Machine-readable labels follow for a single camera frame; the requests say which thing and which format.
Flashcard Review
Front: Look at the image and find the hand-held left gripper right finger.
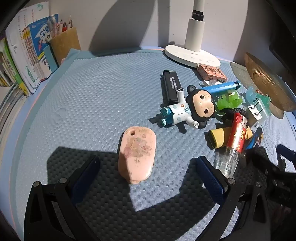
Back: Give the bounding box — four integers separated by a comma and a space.
195, 156, 270, 241

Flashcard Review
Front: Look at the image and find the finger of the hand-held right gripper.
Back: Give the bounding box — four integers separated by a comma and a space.
253, 162, 296, 205
276, 144, 296, 173

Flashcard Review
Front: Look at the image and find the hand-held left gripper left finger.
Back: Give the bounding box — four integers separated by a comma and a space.
24, 155, 101, 241

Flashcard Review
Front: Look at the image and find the clear plastic cup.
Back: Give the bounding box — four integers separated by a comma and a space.
213, 148, 240, 179

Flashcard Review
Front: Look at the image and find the white charger plug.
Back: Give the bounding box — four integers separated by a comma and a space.
247, 100, 266, 127

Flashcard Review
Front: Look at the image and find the red lighter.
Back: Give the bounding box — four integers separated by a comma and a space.
227, 112, 248, 154

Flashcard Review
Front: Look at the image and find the teal green translucent toy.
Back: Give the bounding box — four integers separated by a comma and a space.
257, 94, 273, 116

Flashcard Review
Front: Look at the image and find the pink oval floral case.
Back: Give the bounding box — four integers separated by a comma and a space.
117, 126, 157, 185

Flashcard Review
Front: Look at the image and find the light blue translucent toy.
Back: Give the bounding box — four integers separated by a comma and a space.
245, 89, 260, 103

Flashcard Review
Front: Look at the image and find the amber ribbed glass bowl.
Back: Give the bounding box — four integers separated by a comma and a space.
244, 52, 296, 112

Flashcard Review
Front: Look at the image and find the lime green translucent toy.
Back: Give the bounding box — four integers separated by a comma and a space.
217, 91, 244, 111

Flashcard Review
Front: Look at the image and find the blue plastic pen tool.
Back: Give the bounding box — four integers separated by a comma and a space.
203, 81, 241, 94

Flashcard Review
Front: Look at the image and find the white round plastic packet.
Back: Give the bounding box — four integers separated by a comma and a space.
203, 79, 221, 87

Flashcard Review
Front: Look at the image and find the black rectangular box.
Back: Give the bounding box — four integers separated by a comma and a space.
161, 70, 184, 105

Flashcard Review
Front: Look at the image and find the orange printed small box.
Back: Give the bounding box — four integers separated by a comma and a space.
197, 64, 226, 82

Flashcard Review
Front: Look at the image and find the blue textured mat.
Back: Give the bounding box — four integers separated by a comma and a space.
14, 47, 296, 241

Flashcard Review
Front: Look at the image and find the black monitor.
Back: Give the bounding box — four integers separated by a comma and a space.
266, 0, 296, 78

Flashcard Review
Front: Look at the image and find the brown pen holder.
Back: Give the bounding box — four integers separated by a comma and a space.
43, 27, 82, 71

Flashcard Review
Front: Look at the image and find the row of books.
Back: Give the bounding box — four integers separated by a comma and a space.
0, 1, 59, 98

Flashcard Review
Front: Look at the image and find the white desk lamp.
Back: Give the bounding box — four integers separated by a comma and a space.
165, 0, 221, 68

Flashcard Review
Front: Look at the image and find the bunch of pens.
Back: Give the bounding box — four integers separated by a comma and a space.
47, 14, 73, 39

